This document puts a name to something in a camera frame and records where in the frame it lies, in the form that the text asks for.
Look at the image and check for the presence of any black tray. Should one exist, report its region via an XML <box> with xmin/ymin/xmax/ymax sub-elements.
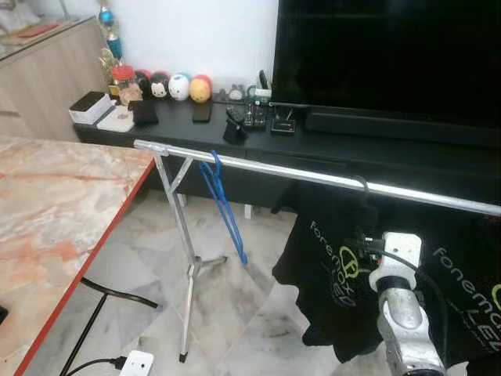
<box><xmin>270</xmin><ymin>112</ymin><xmax>298</xmax><ymax>136</ymax></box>

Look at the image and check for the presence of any white blue round plush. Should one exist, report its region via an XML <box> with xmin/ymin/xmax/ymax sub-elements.
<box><xmin>168</xmin><ymin>73</ymin><xmax>191</xmax><ymax>102</ymax></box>

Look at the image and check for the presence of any light wooden cabinet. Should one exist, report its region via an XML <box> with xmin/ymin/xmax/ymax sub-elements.
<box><xmin>0</xmin><ymin>16</ymin><xmax>110</xmax><ymax>142</ymax></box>

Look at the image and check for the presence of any white box black top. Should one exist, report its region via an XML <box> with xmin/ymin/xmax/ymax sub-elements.
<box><xmin>69</xmin><ymin>91</ymin><xmax>117</xmax><ymax>126</ymax></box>

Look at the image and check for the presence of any green white gadget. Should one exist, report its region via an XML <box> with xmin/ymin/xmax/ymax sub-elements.
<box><xmin>249</xmin><ymin>70</ymin><xmax>272</xmax><ymax>101</ymax></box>

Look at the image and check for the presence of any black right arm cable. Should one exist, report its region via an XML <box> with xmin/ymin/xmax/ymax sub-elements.
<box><xmin>344</xmin><ymin>235</ymin><xmax>451</xmax><ymax>369</ymax></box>

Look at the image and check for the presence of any silver metal clothes rack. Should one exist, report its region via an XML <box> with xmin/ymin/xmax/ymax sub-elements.
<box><xmin>133</xmin><ymin>139</ymin><xmax>501</xmax><ymax>363</ymax></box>

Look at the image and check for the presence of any black soundbar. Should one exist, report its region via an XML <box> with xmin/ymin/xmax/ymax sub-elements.
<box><xmin>304</xmin><ymin>110</ymin><xmax>501</xmax><ymax>148</ymax></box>

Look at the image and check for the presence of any blue trophy ornament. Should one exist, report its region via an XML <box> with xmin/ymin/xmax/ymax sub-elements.
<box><xmin>98</xmin><ymin>4</ymin><xmax>126</xmax><ymax>63</ymax></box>

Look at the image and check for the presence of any black phone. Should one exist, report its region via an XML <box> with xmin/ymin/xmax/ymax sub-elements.
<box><xmin>193</xmin><ymin>102</ymin><xmax>213</xmax><ymax>124</ymax></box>

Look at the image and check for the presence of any black tv console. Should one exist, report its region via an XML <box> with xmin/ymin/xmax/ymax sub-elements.
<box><xmin>74</xmin><ymin>100</ymin><xmax>501</xmax><ymax>212</ymax></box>

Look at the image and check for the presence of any blue plastic hanger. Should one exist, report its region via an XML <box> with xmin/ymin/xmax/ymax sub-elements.
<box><xmin>198</xmin><ymin>150</ymin><xmax>250</xmax><ymax>267</ymax></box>

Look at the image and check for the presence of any black red round plush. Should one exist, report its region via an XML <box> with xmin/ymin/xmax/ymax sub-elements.
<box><xmin>135</xmin><ymin>69</ymin><xmax>153</xmax><ymax>99</ymax></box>

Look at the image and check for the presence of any flat white box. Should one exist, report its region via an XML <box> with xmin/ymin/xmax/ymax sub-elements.
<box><xmin>96</xmin><ymin>106</ymin><xmax>135</xmax><ymax>132</ymax></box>

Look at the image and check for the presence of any black wallet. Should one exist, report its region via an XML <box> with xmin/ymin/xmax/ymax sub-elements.
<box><xmin>129</xmin><ymin>100</ymin><xmax>160</xmax><ymax>126</ymax></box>

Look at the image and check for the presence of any black television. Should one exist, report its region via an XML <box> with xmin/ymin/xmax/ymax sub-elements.
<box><xmin>272</xmin><ymin>0</ymin><xmax>501</xmax><ymax>130</ymax></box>

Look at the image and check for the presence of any red lid glass jar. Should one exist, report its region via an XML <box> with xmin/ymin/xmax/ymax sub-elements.
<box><xmin>110</xmin><ymin>64</ymin><xmax>142</xmax><ymax>103</ymax></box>

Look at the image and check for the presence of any black remote stand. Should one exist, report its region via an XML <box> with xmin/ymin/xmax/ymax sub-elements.
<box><xmin>223</xmin><ymin>106</ymin><xmax>249</xmax><ymax>145</ymax></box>

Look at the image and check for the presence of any black remote control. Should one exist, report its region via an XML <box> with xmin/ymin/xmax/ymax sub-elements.
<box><xmin>244</xmin><ymin>98</ymin><xmax>269</xmax><ymax>130</ymax></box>

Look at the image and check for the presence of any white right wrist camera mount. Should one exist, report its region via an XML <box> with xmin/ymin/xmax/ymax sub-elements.
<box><xmin>366</xmin><ymin>231</ymin><xmax>424</xmax><ymax>292</ymax></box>

